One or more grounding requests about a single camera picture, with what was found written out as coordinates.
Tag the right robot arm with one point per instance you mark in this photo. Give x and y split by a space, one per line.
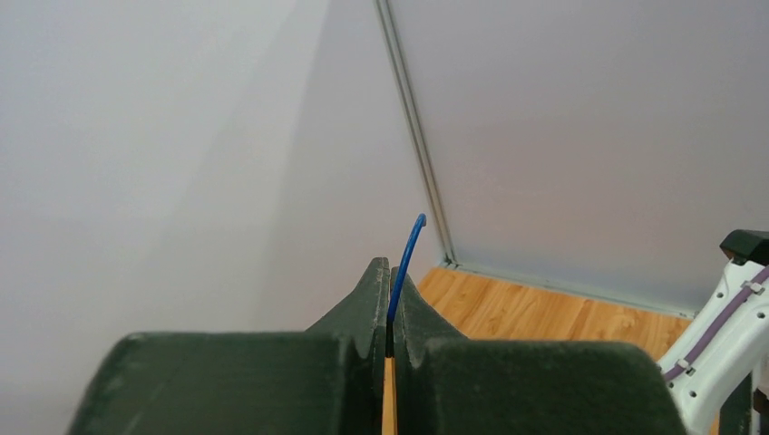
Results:
713 369

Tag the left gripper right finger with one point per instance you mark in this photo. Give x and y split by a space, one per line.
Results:
473 355

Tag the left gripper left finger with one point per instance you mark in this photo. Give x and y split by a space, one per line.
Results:
327 379

